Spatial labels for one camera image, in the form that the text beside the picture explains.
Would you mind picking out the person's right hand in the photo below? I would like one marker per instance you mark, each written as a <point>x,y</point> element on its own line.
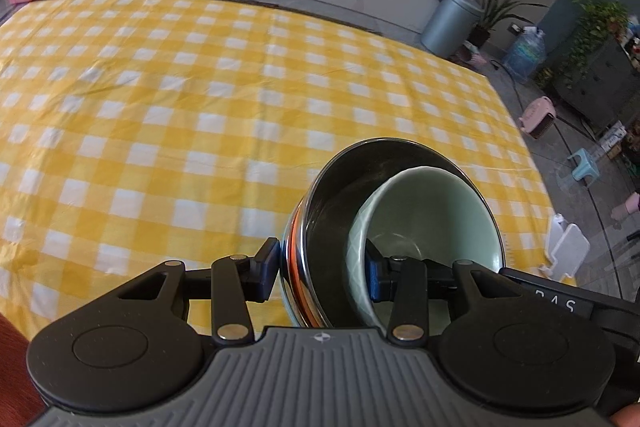
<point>629,416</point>

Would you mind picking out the orange steel bowl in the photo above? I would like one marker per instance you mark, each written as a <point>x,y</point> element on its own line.
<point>298,257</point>

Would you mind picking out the pink slipper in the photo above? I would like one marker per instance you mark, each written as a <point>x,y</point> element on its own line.
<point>625,207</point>

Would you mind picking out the bushy green plant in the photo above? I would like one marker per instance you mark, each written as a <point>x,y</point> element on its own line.
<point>597,27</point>

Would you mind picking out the grey trash can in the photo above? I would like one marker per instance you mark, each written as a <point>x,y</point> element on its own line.
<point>450,24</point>

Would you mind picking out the dark cabinet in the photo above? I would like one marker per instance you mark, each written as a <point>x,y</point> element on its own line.
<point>600,92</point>

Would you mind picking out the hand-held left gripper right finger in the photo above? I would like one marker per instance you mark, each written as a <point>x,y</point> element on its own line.
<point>376,279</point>

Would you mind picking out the pink heater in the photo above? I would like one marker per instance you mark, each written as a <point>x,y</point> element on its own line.
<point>537,119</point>

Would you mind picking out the yellow checked tablecloth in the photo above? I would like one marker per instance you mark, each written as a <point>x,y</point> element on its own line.
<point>175,132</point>

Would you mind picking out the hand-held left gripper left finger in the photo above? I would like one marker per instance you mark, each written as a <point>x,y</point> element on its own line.
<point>265,269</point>

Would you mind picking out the light blue stool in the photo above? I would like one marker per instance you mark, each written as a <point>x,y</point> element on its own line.
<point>587,162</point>

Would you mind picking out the green ceramic bowl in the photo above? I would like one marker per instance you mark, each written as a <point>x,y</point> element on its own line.
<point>440,207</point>

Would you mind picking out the white plastic stand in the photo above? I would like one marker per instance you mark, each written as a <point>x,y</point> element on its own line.
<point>567,247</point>

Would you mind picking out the long-leaf potted plant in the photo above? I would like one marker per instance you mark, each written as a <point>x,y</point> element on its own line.
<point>500,7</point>

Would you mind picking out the patterned pink bag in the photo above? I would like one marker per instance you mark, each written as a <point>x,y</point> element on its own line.
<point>471,56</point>

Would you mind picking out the blue water bottle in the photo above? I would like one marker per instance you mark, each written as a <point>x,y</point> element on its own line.
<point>524,57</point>

